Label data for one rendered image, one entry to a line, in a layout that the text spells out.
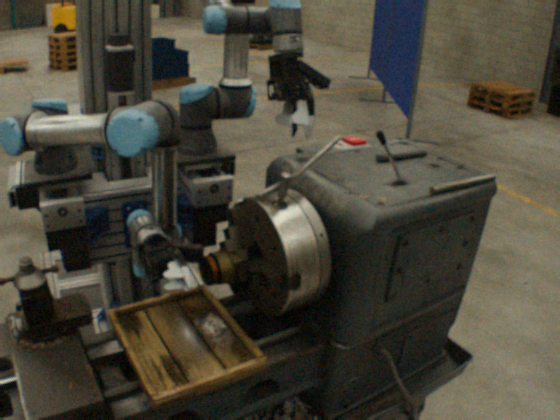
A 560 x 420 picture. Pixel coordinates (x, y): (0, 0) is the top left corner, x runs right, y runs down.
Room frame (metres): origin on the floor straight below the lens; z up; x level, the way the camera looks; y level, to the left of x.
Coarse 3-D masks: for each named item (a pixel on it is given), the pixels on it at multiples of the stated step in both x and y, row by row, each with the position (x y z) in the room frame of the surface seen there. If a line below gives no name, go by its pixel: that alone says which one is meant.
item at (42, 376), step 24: (72, 336) 0.80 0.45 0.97; (24, 360) 0.70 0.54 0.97; (48, 360) 0.71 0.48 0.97; (72, 360) 0.73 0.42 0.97; (24, 384) 0.63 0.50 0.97; (48, 384) 0.64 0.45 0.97; (72, 384) 0.65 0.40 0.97; (96, 384) 0.66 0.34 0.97; (48, 408) 0.58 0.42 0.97; (72, 408) 0.59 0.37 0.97; (96, 408) 0.61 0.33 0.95
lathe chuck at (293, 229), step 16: (272, 192) 1.12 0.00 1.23; (256, 208) 1.05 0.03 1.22; (272, 208) 1.03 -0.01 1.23; (288, 208) 1.04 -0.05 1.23; (256, 224) 1.05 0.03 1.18; (272, 224) 0.99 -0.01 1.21; (288, 224) 0.99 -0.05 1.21; (304, 224) 1.01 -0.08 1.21; (256, 240) 1.04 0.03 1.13; (272, 240) 0.98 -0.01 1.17; (288, 240) 0.96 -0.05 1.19; (304, 240) 0.98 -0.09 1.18; (240, 256) 1.11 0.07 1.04; (272, 256) 0.98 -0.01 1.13; (288, 256) 0.93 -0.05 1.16; (304, 256) 0.95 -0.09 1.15; (288, 272) 0.92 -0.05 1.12; (304, 272) 0.94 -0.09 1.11; (256, 288) 1.03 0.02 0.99; (304, 288) 0.94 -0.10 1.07; (256, 304) 1.03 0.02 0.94; (272, 304) 0.97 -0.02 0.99; (288, 304) 0.93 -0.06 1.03; (304, 304) 0.98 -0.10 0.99
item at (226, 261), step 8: (224, 248) 1.01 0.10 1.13; (208, 256) 0.98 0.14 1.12; (216, 256) 0.97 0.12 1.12; (224, 256) 0.98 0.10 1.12; (232, 256) 0.99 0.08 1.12; (200, 264) 0.99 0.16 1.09; (208, 264) 0.95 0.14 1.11; (216, 264) 0.96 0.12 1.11; (224, 264) 0.96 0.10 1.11; (232, 264) 0.97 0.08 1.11; (200, 272) 0.99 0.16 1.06; (208, 272) 0.99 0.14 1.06; (216, 272) 0.95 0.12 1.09; (224, 272) 0.95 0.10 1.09; (232, 272) 0.96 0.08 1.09; (208, 280) 0.96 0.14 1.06; (216, 280) 0.94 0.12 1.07; (224, 280) 0.95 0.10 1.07; (232, 280) 0.97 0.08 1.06
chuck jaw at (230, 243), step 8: (232, 208) 1.08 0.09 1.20; (240, 208) 1.09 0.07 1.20; (232, 216) 1.07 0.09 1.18; (240, 216) 1.07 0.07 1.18; (232, 224) 1.07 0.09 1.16; (240, 224) 1.06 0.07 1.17; (248, 224) 1.07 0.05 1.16; (224, 232) 1.06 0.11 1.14; (232, 232) 1.04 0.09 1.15; (240, 232) 1.05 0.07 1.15; (248, 232) 1.06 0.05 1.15; (224, 240) 1.02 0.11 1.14; (232, 240) 1.03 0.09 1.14; (240, 240) 1.04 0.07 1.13; (248, 240) 1.05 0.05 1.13; (232, 248) 1.02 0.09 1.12; (240, 248) 1.02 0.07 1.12
